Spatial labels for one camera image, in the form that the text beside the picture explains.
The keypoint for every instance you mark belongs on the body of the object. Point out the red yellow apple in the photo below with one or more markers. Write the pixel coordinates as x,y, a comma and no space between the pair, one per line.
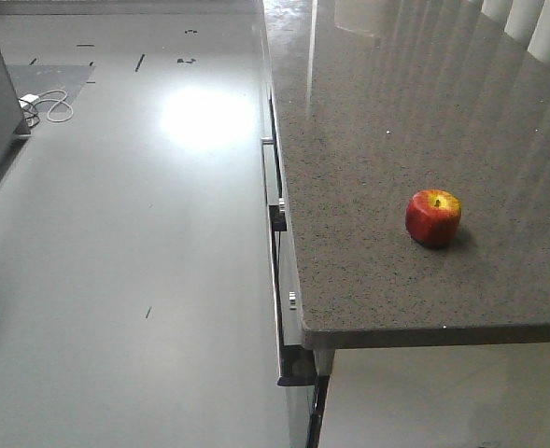
432,217

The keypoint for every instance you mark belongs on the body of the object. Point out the grey speckled kitchen counter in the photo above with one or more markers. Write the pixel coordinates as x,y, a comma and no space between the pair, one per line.
376,101

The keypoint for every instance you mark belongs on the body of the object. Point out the white power adapter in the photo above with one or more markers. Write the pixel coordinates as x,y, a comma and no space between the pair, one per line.
28,100

